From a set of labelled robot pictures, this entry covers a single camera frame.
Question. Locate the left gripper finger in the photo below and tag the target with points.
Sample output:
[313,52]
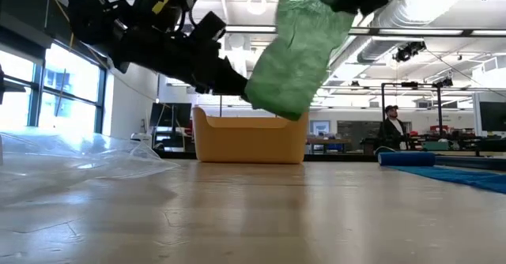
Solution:
[227,84]

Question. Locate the green elastic bandage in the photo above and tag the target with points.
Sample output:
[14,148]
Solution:
[292,66]

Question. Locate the clear plastic zip bag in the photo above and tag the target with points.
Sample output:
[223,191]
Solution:
[79,161]

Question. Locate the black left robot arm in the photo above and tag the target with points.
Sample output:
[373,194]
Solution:
[95,11]

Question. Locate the blue elastic bandage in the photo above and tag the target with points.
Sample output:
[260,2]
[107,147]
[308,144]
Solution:
[407,159]

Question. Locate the long ceiling light strip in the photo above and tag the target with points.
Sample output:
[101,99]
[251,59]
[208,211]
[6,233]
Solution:
[415,31]

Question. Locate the black monitor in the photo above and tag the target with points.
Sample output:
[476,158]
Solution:
[494,115]
[170,115]

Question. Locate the yellow plastic bin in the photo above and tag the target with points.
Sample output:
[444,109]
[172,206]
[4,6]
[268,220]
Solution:
[245,141]

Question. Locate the black ceiling spotlight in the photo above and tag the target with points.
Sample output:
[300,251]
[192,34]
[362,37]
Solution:
[409,51]

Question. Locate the white box device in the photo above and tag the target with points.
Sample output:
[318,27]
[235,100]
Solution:
[142,141]

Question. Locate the large window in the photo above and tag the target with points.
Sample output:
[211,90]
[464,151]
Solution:
[71,98]

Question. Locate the person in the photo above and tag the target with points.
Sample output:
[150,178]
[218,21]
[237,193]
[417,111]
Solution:
[392,131]

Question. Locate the cluttered background workbench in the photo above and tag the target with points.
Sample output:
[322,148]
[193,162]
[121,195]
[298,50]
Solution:
[446,143]

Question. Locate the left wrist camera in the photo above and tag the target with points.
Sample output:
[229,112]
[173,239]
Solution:
[207,25]

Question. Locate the black aluminium table frame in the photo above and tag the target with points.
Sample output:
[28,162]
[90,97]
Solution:
[348,158]

